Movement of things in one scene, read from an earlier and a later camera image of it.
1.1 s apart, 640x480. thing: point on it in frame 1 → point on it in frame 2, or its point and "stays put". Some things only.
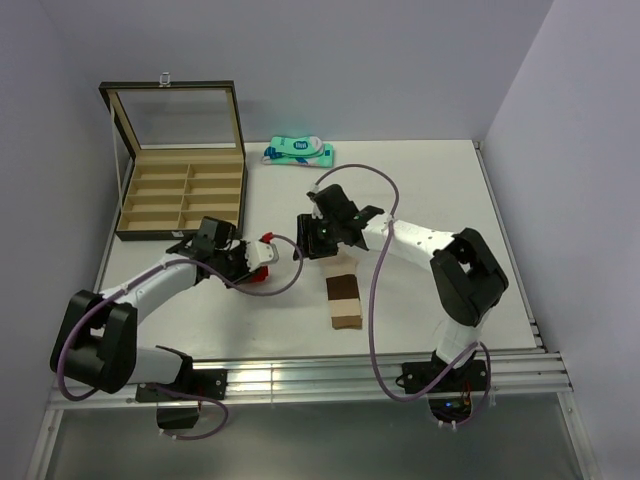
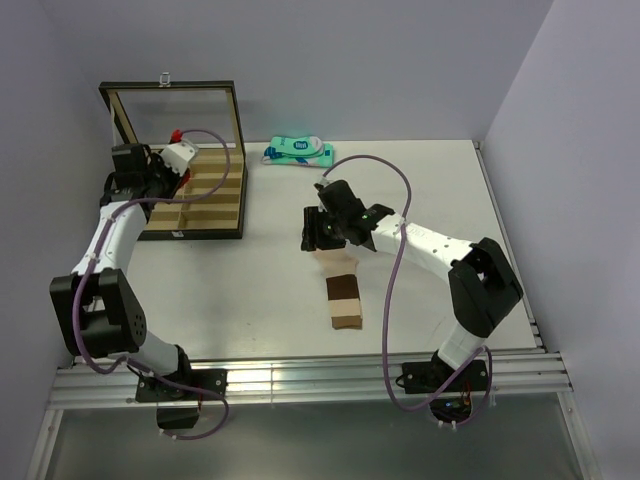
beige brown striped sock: x=343 y=288 stays put
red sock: x=261 y=275 → x=185 y=178
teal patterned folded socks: x=299 y=150 stays put
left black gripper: x=240 y=249 → x=157 y=162
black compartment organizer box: x=189 y=161 stays put
